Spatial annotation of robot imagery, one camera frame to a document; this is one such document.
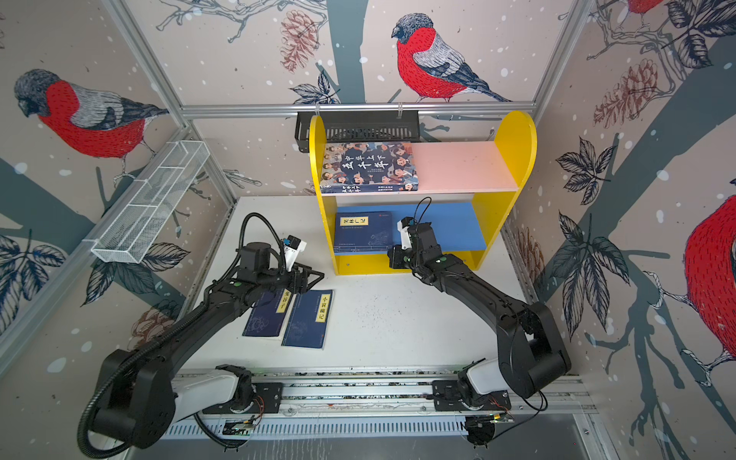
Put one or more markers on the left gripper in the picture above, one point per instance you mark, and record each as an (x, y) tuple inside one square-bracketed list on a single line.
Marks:
[(303, 274)]

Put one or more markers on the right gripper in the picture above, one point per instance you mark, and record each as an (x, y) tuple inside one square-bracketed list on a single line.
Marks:
[(397, 253)]

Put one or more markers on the blue book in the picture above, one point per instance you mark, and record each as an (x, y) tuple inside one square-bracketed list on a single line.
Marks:
[(363, 232), (307, 324), (268, 317)]

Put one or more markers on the large illustrated box book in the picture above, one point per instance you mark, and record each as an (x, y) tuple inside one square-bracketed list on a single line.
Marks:
[(368, 167)]

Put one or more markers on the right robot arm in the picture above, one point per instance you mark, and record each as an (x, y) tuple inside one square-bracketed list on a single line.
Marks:
[(531, 351)]

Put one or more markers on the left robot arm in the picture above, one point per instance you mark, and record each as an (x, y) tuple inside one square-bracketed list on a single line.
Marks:
[(135, 401)]

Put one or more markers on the yellow pink blue bookshelf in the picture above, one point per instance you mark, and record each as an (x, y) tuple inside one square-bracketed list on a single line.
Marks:
[(474, 187)]

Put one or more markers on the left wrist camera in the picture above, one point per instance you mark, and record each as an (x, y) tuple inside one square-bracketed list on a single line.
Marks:
[(293, 246)]

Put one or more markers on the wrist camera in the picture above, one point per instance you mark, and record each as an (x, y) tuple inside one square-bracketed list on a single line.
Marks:
[(403, 226), (293, 246)]

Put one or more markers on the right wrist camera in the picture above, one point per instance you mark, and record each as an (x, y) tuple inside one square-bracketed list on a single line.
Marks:
[(403, 226)]

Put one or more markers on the black slotted wall basket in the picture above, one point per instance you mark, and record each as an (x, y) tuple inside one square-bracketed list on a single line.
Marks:
[(371, 126)]

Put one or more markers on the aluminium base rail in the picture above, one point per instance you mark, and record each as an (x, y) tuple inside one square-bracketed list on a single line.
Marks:
[(302, 406)]

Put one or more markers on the white wire mesh basket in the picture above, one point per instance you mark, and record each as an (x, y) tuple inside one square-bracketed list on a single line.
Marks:
[(134, 230)]

